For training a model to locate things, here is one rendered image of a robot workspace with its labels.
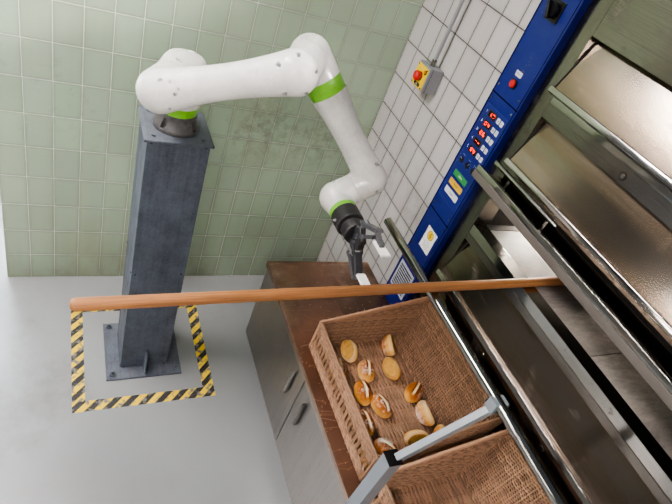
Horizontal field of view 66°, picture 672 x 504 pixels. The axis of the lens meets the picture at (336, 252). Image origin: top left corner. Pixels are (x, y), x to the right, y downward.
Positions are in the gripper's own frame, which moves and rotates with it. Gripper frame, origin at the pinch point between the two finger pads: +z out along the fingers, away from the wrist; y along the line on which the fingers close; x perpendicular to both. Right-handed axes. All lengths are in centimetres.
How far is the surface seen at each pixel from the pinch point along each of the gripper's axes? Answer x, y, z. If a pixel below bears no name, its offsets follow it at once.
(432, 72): -50, -30, -82
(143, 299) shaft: 64, 0, 8
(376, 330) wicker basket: -33, 54, -20
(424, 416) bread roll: -37, 56, 18
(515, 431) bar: -18, 3, 52
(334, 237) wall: -56, 81, -108
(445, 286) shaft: -20.9, -0.5, 6.8
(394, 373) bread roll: -33, 56, -1
